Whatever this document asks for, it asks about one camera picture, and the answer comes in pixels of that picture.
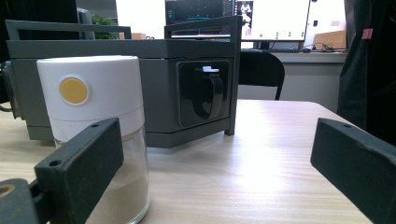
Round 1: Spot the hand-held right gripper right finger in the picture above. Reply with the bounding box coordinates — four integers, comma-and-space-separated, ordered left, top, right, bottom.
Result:
310, 117, 396, 224

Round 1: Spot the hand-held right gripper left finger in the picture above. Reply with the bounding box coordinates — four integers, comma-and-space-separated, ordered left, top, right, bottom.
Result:
34, 117, 125, 224

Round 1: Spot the grey hexagonal spice rack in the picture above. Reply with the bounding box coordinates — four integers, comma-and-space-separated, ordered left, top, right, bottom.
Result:
4, 15, 243, 149

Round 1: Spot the dark curtain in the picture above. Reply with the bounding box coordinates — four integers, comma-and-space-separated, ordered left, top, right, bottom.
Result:
335, 0, 396, 147

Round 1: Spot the grey desk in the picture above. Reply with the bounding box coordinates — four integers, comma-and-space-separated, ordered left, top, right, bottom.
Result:
241, 49, 348, 113

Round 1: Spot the brown cardboard box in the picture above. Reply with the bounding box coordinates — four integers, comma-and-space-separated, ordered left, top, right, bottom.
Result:
312, 30, 347, 50

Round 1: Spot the black folding chair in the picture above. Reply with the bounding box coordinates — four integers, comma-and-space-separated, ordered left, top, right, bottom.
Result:
238, 49, 286, 101

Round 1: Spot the green plant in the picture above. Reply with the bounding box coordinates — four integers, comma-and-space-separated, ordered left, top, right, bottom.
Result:
91, 14, 120, 40

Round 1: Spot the computer monitor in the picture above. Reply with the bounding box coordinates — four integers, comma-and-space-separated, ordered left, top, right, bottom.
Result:
164, 0, 312, 43

